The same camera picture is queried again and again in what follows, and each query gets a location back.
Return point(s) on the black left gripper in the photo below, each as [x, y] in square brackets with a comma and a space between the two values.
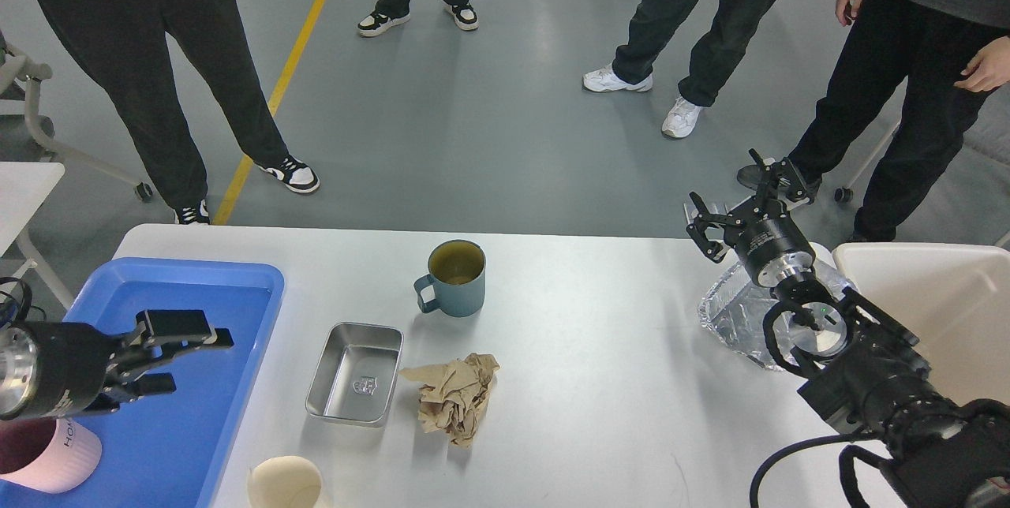
[71, 373]

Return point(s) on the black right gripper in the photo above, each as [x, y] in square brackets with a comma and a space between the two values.
[772, 249]

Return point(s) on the pink ribbed mug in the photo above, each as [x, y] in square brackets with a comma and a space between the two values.
[50, 455]

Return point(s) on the stainless steel rectangular tray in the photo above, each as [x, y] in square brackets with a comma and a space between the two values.
[356, 374]

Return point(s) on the teal mug yellow inside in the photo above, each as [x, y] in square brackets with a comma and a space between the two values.
[454, 282]

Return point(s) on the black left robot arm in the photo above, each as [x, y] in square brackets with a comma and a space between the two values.
[18, 362]

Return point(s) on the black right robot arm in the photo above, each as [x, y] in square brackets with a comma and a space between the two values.
[862, 374]

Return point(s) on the aluminium foil container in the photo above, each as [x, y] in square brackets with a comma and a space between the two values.
[734, 310]

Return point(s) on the blue plastic tray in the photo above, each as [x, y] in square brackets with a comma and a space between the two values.
[169, 450]

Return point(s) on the beige paper cup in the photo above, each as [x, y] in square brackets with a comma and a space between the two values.
[287, 481]

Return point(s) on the white side table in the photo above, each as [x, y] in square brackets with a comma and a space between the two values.
[24, 187]

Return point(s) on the white plastic bin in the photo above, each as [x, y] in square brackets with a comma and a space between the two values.
[954, 297]

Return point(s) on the person with white sneakers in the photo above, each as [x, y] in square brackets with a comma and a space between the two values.
[714, 57]

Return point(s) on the person in grey sweater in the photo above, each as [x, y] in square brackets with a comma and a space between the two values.
[951, 54]

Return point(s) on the crumpled brown paper napkin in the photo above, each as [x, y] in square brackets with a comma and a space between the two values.
[454, 397]

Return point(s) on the person in beige top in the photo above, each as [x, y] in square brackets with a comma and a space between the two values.
[122, 46]

